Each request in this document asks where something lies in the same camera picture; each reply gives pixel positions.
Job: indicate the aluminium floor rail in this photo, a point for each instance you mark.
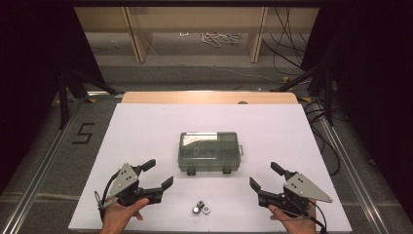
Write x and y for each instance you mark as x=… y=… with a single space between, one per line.
x=42 y=175
x=350 y=169

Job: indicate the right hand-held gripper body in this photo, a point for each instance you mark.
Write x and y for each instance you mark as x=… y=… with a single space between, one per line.
x=302 y=188

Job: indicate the silver metal nut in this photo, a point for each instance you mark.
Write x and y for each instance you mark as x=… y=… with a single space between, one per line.
x=196 y=210
x=200 y=204
x=206 y=209

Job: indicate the small white floor scrap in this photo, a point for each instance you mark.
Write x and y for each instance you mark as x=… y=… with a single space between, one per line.
x=184 y=34

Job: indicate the person's left hand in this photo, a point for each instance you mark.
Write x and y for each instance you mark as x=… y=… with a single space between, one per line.
x=117 y=217

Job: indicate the black metal stand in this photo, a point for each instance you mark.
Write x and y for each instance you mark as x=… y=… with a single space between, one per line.
x=328 y=97
x=63 y=97

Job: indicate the white table cover sheet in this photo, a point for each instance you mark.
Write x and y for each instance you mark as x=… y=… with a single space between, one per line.
x=146 y=136

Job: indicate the person's right hand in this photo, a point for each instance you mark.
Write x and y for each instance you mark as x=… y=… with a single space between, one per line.
x=298 y=226

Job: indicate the clear plastic compartment box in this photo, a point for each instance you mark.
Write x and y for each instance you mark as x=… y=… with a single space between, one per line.
x=209 y=152

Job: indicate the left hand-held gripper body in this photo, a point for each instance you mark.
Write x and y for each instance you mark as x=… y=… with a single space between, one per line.
x=125 y=182

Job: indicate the black curtain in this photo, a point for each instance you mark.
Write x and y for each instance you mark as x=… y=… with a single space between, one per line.
x=373 y=81
x=29 y=65

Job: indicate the light wooden table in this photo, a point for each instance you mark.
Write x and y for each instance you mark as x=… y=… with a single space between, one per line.
x=207 y=97

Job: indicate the light wooden shelf unit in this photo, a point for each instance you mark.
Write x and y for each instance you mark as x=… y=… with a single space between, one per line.
x=195 y=19

